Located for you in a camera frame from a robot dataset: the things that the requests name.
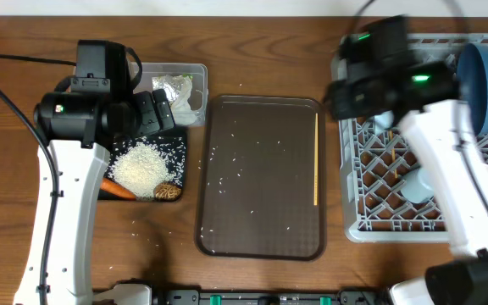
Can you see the orange carrot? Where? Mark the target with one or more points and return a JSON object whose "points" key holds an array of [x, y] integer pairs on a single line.
{"points": [[116, 189]]}

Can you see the black rectangular tray bin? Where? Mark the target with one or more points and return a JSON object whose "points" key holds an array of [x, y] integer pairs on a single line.
{"points": [[173, 148]]}

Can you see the brown patterned food piece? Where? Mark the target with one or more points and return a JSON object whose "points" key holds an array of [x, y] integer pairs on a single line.
{"points": [[167, 192]]}

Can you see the green foil snack wrapper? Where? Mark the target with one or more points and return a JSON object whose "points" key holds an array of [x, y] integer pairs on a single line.
{"points": [[170, 87]]}

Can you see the white rice pile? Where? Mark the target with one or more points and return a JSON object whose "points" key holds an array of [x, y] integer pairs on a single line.
{"points": [[140, 170]]}

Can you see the light blue rice bowl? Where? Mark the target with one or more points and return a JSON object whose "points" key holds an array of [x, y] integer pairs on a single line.
{"points": [[383, 122]]}

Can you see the wooden chopstick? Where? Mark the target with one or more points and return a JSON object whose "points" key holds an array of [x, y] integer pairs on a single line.
{"points": [[393, 154], [316, 162]]}

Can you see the clear plastic bin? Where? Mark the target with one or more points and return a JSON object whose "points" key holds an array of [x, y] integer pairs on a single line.
{"points": [[199, 72]]}

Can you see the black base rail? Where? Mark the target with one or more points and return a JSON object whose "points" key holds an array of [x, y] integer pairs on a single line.
{"points": [[248, 297]]}

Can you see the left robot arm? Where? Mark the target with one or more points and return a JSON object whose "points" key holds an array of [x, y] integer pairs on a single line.
{"points": [[79, 122]]}

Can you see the brown serving tray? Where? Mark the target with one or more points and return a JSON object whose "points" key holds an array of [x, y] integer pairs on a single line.
{"points": [[256, 193]]}

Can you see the grey dishwasher rack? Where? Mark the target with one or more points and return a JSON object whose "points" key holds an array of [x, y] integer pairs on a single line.
{"points": [[374, 209]]}

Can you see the white napkin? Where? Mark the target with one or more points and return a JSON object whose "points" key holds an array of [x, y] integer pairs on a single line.
{"points": [[181, 107]]}

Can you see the blue cup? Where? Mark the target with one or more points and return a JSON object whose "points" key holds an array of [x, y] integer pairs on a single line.
{"points": [[417, 188]]}

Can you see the blue plate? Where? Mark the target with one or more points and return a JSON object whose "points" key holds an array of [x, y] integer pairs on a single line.
{"points": [[472, 72]]}

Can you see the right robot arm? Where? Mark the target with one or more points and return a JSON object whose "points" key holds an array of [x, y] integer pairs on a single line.
{"points": [[383, 74]]}

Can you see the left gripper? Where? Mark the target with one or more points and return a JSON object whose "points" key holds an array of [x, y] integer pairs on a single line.
{"points": [[152, 119]]}

